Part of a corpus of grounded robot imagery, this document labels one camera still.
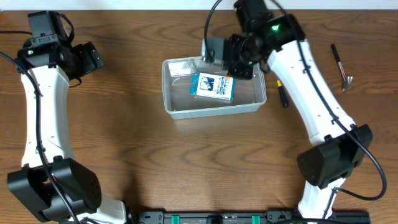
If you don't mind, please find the blue white cardboard box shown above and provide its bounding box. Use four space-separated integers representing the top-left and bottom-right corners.
190 72 235 101

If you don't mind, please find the clear plastic container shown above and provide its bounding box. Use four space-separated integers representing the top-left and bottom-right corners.
162 57 267 119

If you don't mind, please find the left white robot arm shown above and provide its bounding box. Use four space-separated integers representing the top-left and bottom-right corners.
7 42 131 223

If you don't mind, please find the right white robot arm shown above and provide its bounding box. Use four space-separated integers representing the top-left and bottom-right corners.
267 37 373 220

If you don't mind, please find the black yellow screwdriver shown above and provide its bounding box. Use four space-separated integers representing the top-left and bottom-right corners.
277 80 289 108

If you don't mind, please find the small claw hammer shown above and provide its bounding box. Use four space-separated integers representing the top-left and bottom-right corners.
331 44 353 91

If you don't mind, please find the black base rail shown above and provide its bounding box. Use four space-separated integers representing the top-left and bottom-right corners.
137 210 371 224

